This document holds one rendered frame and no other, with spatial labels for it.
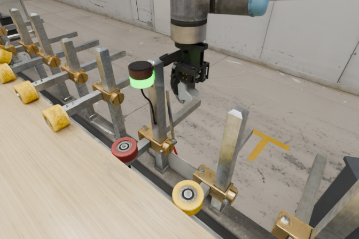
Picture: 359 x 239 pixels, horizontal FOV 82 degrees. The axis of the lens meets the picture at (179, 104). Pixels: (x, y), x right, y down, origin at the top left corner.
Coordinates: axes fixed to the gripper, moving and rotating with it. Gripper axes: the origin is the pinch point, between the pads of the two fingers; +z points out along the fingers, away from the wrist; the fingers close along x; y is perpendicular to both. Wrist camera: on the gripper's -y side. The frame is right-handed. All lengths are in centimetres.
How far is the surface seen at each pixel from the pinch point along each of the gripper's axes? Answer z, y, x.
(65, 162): 10.8, -15.9, -34.1
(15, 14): -12, -101, -8
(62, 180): 10.8, -11.1, -37.6
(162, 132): 9.4, -1.4, -8.1
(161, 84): -8.7, -1.4, -7.3
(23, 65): 5, -80, -20
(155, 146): 15.9, -3.3, -10.4
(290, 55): 75, -14, 252
